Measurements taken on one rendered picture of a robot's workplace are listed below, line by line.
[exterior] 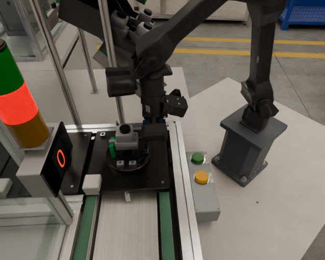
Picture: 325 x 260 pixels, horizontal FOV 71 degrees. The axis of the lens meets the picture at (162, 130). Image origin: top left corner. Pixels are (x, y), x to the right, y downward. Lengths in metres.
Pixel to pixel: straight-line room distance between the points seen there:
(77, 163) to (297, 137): 0.85
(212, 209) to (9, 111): 0.51
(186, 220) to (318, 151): 0.63
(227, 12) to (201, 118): 3.76
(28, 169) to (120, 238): 0.34
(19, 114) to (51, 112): 0.79
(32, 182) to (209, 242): 0.49
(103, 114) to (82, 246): 0.60
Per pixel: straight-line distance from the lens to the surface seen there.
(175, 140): 0.79
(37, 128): 0.40
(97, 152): 0.76
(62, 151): 0.47
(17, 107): 0.37
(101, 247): 0.67
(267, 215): 0.81
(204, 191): 0.68
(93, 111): 1.10
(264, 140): 0.71
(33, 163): 0.42
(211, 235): 0.73
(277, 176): 0.91
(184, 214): 0.64
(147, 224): 0.67
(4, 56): 0.34
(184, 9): 0.50
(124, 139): 0.64
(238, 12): 4.71
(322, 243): 1.91
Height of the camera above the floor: 1.53
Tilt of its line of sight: 44 degrees down
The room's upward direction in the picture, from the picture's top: straight up
